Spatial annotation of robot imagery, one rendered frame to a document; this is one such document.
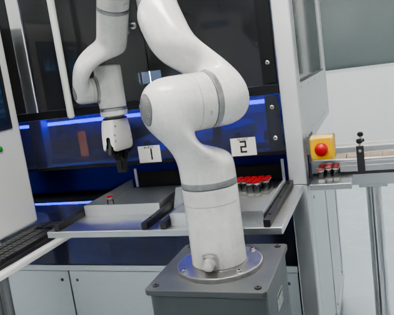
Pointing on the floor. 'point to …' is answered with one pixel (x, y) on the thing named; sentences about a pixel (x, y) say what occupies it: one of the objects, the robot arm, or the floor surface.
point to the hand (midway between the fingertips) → (122, 165)
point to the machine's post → (296, 152)
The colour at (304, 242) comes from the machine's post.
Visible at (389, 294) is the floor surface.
